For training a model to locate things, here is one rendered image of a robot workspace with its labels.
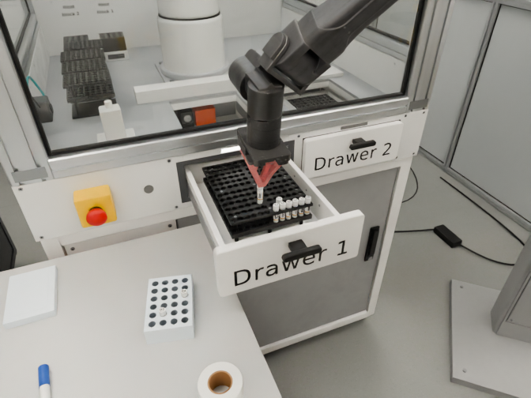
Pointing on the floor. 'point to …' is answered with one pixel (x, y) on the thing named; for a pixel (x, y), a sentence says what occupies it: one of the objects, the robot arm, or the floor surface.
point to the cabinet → (372, 249)
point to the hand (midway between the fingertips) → (261, 181)
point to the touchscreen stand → (493, 333)
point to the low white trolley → (129, 327)
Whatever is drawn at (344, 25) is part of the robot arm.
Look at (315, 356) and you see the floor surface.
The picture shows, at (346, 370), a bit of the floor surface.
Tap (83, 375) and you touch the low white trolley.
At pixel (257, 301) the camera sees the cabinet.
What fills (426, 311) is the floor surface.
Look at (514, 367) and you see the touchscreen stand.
